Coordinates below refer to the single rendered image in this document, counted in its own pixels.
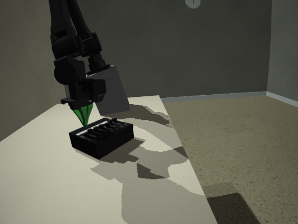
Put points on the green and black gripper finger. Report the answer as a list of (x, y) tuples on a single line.
[(89, 108), (83, 116)]

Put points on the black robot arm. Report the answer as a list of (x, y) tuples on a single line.
[(66, 45)]

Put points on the black lighting desk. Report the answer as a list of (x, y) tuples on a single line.
[(101, 137)]

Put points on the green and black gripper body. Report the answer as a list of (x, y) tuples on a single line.
[(76, 104)]

